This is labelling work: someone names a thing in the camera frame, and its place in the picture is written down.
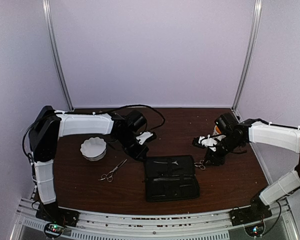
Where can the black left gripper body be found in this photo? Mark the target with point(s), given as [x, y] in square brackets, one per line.
[129, 147]

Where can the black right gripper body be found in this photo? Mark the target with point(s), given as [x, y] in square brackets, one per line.
[230, 144]

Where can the silver scissors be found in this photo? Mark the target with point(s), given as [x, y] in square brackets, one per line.
[109, 176]
[200, 164]

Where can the black zip tool case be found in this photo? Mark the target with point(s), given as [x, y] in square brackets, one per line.
[170, 178]

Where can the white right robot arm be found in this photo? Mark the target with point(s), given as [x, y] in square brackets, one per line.
[256, 131]

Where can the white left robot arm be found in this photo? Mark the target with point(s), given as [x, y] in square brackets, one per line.
[51, 125]

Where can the white patterned mug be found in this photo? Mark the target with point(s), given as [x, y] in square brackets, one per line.
[217, 131]

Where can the white scalloped bowl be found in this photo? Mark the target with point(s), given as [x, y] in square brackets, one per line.
[93, 149]

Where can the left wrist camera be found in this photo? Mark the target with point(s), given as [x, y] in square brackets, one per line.
[146, 136]

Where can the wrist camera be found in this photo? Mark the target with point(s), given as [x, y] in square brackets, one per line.
[205, 142]
[146, 136]

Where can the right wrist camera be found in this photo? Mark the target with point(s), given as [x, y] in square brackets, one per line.
[205, 142]

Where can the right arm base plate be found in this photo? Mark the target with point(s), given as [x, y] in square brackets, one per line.
[250, 217]

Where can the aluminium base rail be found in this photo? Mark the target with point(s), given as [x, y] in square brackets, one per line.
[215, 225]

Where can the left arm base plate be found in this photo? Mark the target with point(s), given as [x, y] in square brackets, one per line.
[57, 222]

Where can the right aluminium frame post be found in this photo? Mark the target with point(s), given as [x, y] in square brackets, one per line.
[254, 30]

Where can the aluminium frame post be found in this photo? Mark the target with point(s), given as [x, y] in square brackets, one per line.
[46, 4]
[254, 30]

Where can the left aluminium frame post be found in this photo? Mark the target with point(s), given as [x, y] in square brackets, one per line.
[46, 4]

